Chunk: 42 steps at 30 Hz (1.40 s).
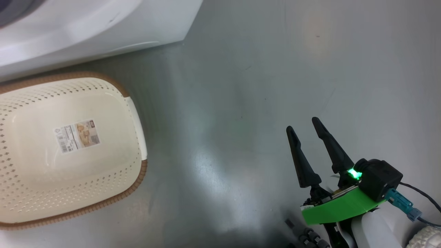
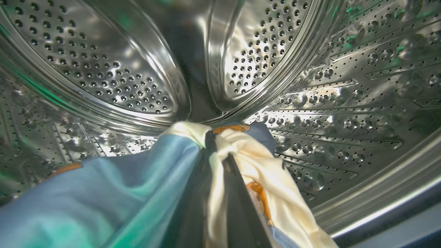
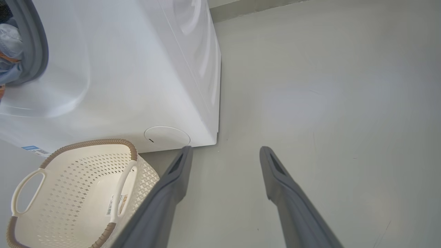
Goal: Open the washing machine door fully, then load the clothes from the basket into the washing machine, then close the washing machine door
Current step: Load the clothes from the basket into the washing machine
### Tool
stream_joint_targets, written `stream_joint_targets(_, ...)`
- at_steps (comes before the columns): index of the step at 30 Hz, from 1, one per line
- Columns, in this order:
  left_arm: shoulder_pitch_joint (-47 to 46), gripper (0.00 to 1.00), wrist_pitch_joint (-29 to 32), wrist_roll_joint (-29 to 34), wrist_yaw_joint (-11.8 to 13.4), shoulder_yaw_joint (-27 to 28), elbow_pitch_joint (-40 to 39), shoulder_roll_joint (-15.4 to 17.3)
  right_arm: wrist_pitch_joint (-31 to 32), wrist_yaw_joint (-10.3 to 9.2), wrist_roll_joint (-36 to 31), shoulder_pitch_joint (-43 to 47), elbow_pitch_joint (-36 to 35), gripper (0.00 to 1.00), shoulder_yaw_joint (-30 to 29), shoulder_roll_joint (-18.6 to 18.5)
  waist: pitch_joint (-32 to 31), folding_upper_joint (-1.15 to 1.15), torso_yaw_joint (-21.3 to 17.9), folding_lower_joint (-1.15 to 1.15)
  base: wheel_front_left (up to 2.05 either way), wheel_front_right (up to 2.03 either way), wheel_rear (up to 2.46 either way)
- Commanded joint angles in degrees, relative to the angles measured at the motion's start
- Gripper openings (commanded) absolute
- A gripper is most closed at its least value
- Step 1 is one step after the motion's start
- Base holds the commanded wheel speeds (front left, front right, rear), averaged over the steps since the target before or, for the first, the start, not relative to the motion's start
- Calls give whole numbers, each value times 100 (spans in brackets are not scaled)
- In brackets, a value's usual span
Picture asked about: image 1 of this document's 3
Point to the white textured robot part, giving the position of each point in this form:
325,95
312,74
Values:
427,239

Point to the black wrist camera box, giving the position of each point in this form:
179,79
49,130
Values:
380,179

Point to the grey rubber door gasket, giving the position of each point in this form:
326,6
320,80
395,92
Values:
10,10

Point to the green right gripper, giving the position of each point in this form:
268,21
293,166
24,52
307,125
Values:
341,208

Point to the white front-load washing machine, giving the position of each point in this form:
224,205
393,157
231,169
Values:
103,27

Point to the basket product label sticker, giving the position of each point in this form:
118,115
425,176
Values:
76,136

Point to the cream perforated laundry basket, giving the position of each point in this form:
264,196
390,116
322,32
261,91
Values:
69,179

